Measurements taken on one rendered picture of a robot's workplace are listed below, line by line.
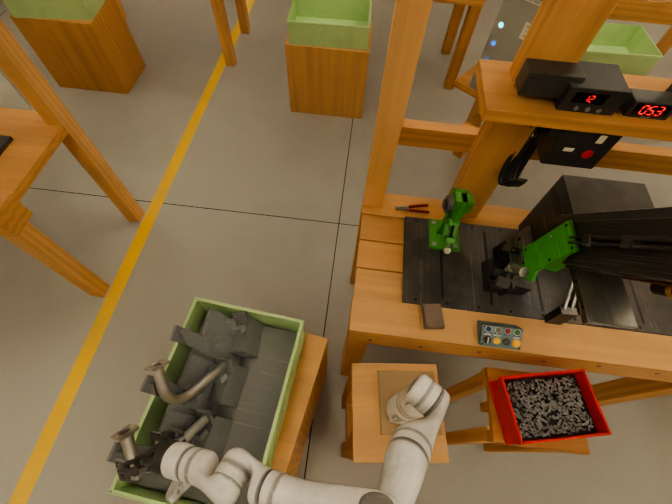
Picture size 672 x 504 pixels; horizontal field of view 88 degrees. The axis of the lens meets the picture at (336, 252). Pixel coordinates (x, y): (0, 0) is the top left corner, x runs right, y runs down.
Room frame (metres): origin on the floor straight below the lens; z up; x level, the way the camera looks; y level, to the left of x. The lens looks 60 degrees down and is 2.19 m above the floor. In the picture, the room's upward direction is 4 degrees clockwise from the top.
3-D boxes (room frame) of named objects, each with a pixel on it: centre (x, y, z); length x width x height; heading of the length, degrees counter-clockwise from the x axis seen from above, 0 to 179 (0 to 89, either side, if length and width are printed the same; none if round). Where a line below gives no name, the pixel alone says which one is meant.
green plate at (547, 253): (0.65, -0.76, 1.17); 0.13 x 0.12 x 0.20; 87
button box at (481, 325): (0.42, -0.63, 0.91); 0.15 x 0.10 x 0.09; 87
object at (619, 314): (0.60, -0.91, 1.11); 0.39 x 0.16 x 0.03; 177
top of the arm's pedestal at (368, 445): (0.14, -0.26, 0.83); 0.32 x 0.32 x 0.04; 3
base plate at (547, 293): (0.71, -0.84, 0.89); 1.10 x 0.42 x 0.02; 87
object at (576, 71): (0.94, -0.56, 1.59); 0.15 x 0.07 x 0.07; 87
